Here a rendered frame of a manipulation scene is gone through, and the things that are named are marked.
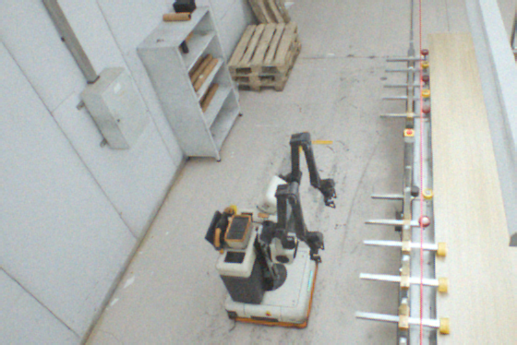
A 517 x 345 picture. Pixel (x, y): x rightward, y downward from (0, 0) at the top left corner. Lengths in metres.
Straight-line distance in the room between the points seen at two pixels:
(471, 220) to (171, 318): 2.60
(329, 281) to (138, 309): 1.72
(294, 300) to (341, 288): 0.51
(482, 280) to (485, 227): 0.40
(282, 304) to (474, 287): 1.47
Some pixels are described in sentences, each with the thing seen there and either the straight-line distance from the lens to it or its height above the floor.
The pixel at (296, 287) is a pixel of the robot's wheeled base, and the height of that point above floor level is 0.28.
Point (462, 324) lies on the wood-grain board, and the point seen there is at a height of 0.90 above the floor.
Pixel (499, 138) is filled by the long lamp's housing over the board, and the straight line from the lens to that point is 1.46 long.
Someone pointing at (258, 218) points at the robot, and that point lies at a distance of 2.76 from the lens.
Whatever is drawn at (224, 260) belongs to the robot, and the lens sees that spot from 3.17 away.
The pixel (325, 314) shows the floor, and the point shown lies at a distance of 3.72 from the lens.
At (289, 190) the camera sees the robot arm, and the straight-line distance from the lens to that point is 2.33.
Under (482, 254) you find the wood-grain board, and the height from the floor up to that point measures 0.90.
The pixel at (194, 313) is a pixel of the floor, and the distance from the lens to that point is 4.01.
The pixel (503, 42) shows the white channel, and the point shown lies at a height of 2.46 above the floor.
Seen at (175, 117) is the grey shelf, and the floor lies 0.67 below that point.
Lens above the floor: 3.33
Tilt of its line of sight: 41 degrees down
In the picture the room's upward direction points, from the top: 11 degrees counter-clockwise
